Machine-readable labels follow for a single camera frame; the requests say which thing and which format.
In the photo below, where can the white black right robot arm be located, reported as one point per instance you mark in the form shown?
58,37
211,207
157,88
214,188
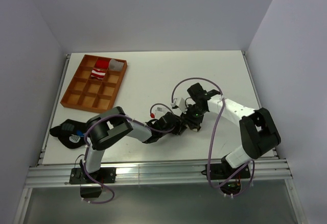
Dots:
257,129

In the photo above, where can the rolled red sock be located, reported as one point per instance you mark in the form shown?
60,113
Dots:
102,64

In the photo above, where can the brown beige striped sock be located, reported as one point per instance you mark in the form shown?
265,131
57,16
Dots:
194,128

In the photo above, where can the aluminium front rail frame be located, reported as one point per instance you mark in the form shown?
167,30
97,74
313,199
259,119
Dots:
174,172

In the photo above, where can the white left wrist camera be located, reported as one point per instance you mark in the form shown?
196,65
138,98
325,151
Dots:
156,112

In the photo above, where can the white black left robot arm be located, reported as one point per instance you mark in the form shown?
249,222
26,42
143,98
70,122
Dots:
106,129

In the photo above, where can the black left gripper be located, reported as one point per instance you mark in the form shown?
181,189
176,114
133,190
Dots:
179,127

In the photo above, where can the brown wooden compartment tray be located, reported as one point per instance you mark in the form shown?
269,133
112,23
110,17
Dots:
89,94

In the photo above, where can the rolled grey sock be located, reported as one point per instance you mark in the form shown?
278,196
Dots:
115,65

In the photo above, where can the red white striped sock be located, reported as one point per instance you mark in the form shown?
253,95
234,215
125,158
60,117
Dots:
97,74

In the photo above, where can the black patterned sock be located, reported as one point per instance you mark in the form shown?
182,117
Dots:
70,133

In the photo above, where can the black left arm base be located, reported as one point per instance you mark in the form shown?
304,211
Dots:
103,175

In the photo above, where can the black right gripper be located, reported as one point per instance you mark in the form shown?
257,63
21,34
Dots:
190,122

